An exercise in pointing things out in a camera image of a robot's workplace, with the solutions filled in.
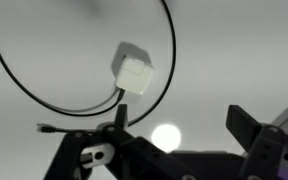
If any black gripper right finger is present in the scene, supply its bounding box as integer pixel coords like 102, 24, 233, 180
225, 104, 288, 180

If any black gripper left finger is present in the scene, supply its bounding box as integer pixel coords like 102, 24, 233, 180
43, 103, 198, 180

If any white charger power adapter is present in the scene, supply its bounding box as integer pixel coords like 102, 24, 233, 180
114, 55, 155, 97

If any black charger cable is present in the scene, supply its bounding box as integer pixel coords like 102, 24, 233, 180
0, 0, 177, 134

